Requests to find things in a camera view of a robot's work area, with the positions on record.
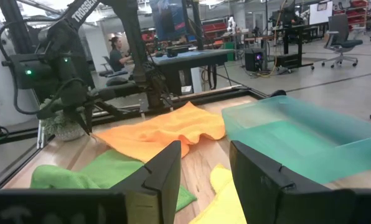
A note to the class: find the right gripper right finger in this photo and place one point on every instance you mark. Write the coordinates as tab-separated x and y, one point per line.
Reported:
257	186

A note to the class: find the orange microfiber towel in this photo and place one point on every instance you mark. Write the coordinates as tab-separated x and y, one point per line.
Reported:
167	127

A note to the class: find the grey office chair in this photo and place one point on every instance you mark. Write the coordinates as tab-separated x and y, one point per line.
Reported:
338	28

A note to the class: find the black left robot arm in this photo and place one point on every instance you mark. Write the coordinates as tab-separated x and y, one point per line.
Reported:
82	12

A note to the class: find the computer monitor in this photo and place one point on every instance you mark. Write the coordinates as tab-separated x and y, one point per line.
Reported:
188	57

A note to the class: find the shelf with red bins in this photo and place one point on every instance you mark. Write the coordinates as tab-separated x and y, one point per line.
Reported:
356	12
215	28

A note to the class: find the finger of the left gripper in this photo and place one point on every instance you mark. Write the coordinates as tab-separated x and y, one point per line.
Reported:
89	116
79	118

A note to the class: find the artificial plant in pot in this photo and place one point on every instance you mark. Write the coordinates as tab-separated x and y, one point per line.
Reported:
61	124

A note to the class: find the teal translucent plastic basket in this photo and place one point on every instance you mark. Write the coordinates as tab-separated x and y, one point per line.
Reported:
297	140

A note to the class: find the black office chair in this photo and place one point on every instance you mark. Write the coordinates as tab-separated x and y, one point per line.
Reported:
112	73

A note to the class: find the yellow microfiber towel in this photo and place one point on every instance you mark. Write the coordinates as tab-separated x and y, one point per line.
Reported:
223	199

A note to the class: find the monitor with blue screen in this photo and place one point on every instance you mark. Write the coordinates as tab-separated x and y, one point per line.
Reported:
168	18

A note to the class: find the green microfiber towel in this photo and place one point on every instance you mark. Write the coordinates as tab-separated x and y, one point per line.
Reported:
64	179

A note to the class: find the black standing desk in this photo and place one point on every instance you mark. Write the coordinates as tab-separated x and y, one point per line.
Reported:
293	60

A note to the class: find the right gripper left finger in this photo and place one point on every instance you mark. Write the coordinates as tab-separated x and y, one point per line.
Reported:
160	174

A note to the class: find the white board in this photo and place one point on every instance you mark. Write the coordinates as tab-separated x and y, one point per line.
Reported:
321	12

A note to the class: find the black computer tower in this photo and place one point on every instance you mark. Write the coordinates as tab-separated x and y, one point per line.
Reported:
254	60

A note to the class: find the person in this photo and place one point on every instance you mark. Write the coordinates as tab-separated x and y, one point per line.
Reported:
115	59

